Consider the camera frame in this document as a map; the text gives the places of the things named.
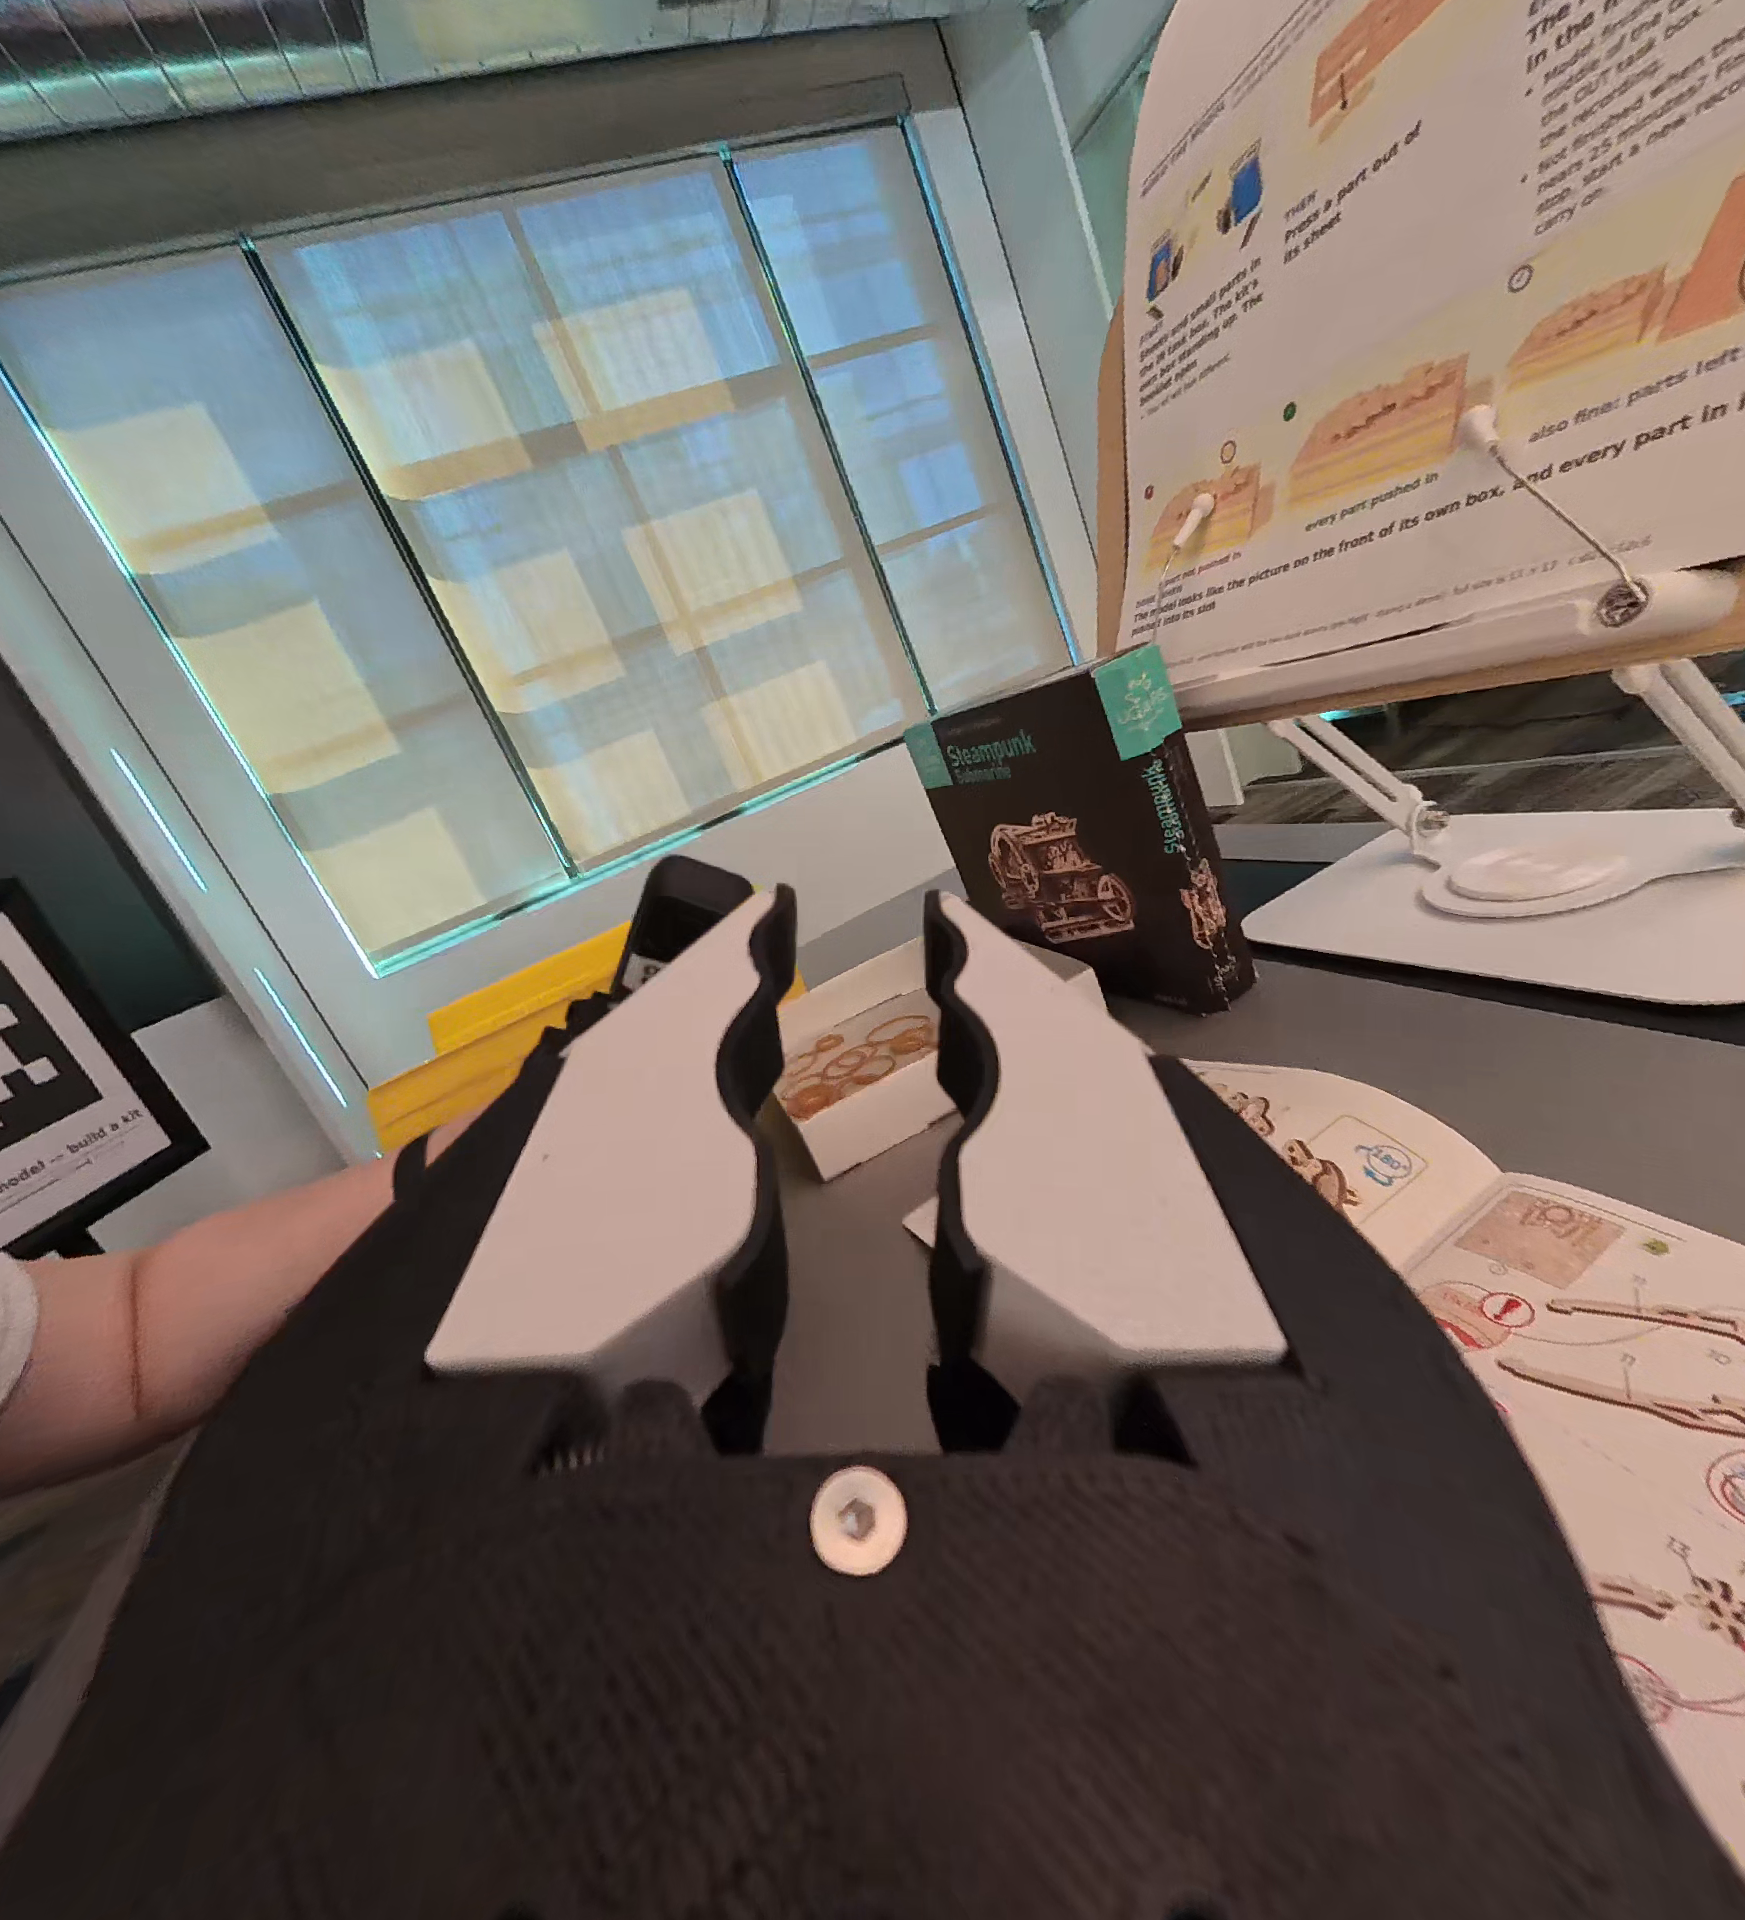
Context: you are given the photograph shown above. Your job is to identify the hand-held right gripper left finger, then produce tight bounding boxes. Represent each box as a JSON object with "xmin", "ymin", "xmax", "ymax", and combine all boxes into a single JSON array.
[{"xmin": 426, "ymin": 885, "xmax": 800, "ymax": 1407}]

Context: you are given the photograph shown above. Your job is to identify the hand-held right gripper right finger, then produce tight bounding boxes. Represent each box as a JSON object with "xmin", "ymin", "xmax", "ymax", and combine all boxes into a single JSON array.
[{"xmin": 924, "ymin": 888, "xmax": 1297, "ymax": 1386}]

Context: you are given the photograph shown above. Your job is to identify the person's left forearm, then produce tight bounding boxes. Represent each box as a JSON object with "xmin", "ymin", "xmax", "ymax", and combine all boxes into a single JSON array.
[{"xmin": 19, "ymin": 1149, "xmax": 443, "ymax": 1502}]

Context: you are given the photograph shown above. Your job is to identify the black model kit box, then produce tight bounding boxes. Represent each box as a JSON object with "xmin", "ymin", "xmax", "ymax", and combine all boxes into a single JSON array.
[{"xmin": 899, "ymin": 645, "xmax": 1260, "ymax": 1015}]

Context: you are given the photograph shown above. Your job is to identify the stacked yellow plastic bins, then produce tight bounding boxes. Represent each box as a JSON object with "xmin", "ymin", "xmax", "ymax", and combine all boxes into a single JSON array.
[{"xmin": 361, "ymin": 918, "xmax": 639, "ymax": 1158}]

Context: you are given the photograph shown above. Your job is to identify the pile of tan rubber bands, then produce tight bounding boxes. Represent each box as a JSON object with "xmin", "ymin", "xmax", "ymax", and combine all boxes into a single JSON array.
[{"xmin": 778, "ymin": 1010, "xmax": 944, "ymax": 1117}]

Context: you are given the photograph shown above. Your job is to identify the white cardboard box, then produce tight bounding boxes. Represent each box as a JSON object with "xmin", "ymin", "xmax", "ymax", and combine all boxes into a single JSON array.
[{"xmin": 769, "ymin": 935, "xmax": 1106, "ymax": 1184}]

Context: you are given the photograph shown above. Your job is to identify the window with roller shade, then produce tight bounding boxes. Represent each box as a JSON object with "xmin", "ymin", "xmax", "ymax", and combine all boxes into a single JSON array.
[{"xmin": 0, "ymin": 119, "xmax": 1082, "ymax": 968}]

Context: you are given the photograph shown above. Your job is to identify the assembly instruction booklet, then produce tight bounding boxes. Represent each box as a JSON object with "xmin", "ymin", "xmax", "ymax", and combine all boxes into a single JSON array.
[{"xmin": 1179, "ymin": 1052, "xmax": 1745, "ymax": 1920}]

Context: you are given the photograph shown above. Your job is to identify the framed fiducial marker poster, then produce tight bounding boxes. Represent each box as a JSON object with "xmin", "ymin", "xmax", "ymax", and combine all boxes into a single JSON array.
[{"xmin": 0, "ymin": 877, "xmax": 211, "ymax": 1260}]

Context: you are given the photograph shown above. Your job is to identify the printed instruction sheet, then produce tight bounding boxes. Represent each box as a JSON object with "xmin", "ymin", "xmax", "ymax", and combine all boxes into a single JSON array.
[{"xmin": 1121, "ymin": 0, "xmax": 1745, "ymax": 670}]

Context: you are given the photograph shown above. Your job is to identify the thin steel wire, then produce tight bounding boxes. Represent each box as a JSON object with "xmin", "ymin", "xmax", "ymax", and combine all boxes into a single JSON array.
[{"xmin": 1469, "ymin": 411, "xmax": 1639, "ymax": 613}]

